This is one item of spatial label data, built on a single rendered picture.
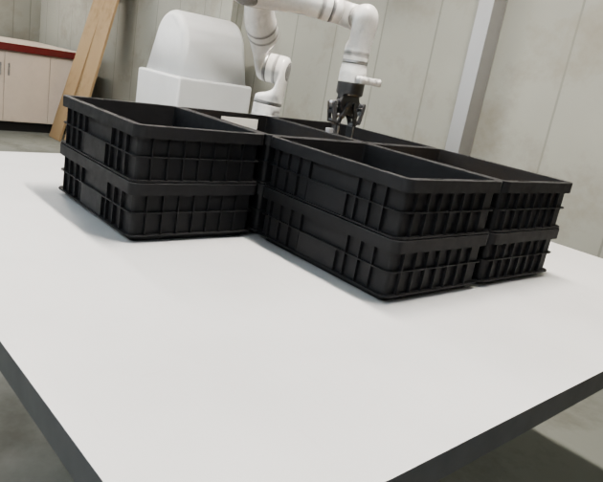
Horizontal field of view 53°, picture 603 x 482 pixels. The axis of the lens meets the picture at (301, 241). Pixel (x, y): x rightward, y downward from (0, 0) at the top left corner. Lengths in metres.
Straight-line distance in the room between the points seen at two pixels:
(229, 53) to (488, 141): 1.98
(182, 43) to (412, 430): 3.79
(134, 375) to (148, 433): 0.12
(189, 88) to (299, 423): 3.68
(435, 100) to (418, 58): 0.28
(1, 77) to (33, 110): 0.43
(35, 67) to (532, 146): 5.00
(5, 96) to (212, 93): 2.90
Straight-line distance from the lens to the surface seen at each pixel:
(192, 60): 4.32
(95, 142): 1.35
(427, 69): 3.68
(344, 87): 1.70
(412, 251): 1.10
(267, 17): 1.79
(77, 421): 0.68
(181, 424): 0.68
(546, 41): 3.33
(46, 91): 6.86
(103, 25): 6.37
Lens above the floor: 1.07
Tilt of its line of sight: 16 degrees down
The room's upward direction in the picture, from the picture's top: 10 degrees clockwise
